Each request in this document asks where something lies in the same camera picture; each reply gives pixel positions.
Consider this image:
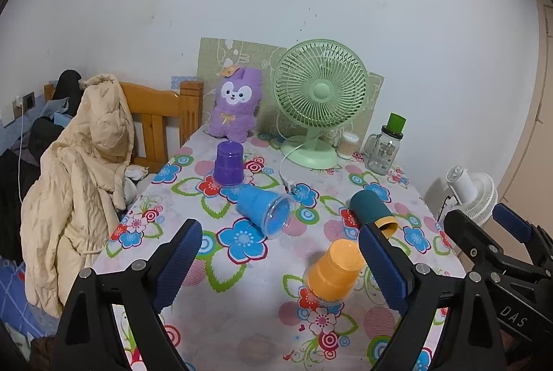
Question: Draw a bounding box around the white fan power cable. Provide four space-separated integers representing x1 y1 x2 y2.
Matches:
279 141 300 195

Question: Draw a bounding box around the blue cup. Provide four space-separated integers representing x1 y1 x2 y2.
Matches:
237 185 296 240

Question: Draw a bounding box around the beige door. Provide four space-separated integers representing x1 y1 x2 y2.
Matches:
496 0 553 218

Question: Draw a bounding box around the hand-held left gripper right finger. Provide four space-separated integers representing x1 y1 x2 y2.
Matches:
358 223 508 371

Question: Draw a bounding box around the purple cup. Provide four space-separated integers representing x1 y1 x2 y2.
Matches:
213 141 245 187

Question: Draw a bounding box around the black bag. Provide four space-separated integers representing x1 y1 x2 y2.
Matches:
51 69 84 118

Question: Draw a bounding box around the teal cup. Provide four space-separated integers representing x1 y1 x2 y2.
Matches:
349 189 399 237

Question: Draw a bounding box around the white charging cable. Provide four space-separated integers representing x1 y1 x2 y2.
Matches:
14 95 26 205

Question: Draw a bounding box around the beige padded jacket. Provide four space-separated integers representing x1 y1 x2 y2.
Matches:
20 73 136 319

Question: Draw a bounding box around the small white fan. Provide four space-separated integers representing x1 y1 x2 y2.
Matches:
445 165 499 230

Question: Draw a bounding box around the glass jar with green lid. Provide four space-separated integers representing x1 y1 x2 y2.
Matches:
364 113 407 176

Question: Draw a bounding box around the grey cloth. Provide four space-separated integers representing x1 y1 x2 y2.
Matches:
113 165 150 210

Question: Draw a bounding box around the purple plush bunny toy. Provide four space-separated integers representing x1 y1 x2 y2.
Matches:
203 67 264 142

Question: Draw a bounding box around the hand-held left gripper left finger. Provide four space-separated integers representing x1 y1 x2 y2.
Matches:
51 219 204 371

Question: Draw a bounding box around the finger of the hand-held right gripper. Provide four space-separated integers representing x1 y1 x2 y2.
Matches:
444 209 553 283
492 203 553 266

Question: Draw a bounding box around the wooden chair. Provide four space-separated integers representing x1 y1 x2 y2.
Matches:
118 80 205 174

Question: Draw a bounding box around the orange cup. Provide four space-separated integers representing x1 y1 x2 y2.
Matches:
302 239 367 305

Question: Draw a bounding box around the green desk fan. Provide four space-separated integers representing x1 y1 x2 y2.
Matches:
273 39 369 170

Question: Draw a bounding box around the blue checked bedding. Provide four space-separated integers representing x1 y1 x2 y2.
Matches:
0 258 59 339

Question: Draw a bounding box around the floral tablecloth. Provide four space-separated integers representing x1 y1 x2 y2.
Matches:
92 124 469 371

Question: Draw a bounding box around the cotton swab container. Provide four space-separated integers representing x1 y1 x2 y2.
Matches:
336 131 360 160

